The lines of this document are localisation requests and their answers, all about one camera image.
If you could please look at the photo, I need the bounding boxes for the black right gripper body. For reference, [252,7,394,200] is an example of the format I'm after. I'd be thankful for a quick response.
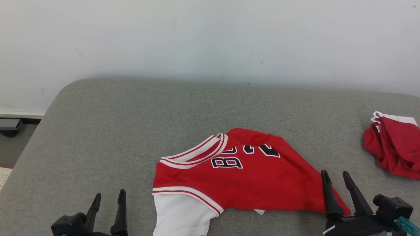
[323,213,401,236]

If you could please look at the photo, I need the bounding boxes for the white baseboard strip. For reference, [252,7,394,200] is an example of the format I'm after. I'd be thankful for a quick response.
[0,111,45,119]

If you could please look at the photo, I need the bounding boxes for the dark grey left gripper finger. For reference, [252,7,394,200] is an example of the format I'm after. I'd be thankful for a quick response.
[111,189,128,235]
[85,193,102,234]

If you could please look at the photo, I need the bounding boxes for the dark grey floor device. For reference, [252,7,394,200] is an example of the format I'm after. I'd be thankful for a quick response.
[0,119,23,137]

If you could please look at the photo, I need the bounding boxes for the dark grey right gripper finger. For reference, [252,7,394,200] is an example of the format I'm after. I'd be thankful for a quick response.
[321,169,345,219]
[343,171,374,217]

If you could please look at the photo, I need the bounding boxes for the red shorts with white stripe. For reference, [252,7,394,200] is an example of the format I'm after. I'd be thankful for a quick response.
[364,111,420,180]

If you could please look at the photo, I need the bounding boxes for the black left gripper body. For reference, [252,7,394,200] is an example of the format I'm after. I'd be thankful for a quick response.
[82,226,129,236]

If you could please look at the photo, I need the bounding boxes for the red basketball jersey with lettering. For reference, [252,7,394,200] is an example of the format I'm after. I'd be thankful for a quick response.
[152,128,352,236]

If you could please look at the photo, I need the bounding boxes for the white perforated floor object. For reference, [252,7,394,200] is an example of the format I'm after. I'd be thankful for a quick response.
[0,167,13,191]

